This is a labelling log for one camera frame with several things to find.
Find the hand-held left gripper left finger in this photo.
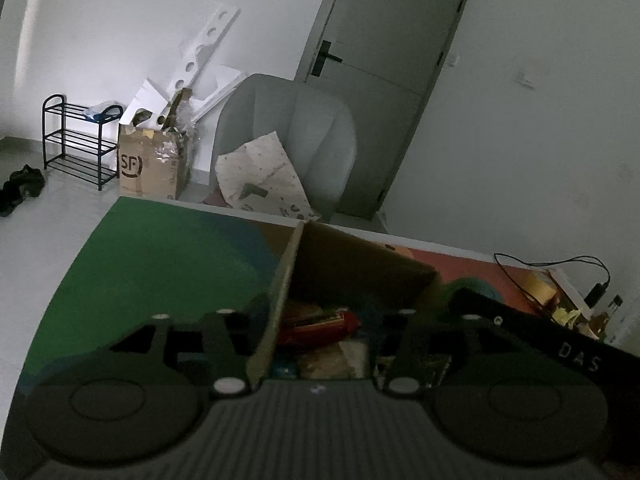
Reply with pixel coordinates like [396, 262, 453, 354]
[107, 294, 272, 399]

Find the pale orange snack packet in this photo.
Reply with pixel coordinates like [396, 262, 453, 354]
[299, 339, 372, 380]

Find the printed cardboard box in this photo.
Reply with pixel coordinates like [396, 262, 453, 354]
[118, 124, 194, 200]

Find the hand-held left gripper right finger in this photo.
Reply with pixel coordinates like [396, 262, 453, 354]
[381, 309, 524, 397]

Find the dark shoe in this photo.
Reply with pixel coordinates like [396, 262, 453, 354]
[0, 180, 27, 217]
[9, 164, 46, 199]

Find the grey armchair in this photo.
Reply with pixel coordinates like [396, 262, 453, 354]
[212, 73, 389, 234]

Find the yellow tape roll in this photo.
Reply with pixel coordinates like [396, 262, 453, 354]
[519, 279, 557, 307]

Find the white board with holes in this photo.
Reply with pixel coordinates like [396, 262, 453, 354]
[165, 2, 242, 111]

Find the red snack packet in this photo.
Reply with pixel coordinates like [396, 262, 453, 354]
[276, 309, 362, 347]

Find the black door handle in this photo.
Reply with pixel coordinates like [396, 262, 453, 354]
[310, 40, 344, 79]

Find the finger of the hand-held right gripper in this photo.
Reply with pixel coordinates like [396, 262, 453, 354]
[450, 287, 511, 333]

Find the yellow toy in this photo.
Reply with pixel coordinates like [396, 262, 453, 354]
[551, 305, 584, 327]

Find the black cable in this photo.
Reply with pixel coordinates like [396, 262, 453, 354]
[494, 254, 612, 312]

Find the black power adapter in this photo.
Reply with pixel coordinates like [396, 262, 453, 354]
[584, 282, 609, 307]

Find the black shoe rack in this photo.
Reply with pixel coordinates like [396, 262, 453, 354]
[42, 94, 124, 191]

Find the white flat board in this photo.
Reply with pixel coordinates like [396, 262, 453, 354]
[120, 64, 249, 127]

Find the grey door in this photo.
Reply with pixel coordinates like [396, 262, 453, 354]
[294, 0, 474, 222]

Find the glass bottle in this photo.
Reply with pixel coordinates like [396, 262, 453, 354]
[592, 294, 625, 342]

